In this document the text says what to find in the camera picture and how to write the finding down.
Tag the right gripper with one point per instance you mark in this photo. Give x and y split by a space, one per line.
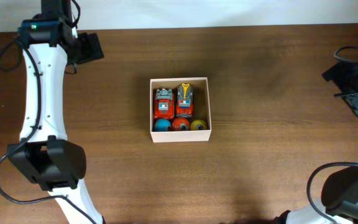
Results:
338 73

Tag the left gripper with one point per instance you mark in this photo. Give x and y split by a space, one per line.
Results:
97 52

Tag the red fire truck grey ladder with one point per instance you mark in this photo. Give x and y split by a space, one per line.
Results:
164 104

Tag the blue toy ball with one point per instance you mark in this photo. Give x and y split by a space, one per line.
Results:
162 125

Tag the red fire truck yellow crane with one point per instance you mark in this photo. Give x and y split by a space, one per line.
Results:
184 105

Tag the red toy ball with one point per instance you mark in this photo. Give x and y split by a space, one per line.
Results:
181 124

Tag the yellow toy ball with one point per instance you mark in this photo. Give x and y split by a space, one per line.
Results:
198 125

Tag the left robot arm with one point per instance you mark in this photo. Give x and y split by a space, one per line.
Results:
44 155

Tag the pink open box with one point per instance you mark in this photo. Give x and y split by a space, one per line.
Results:
202 109

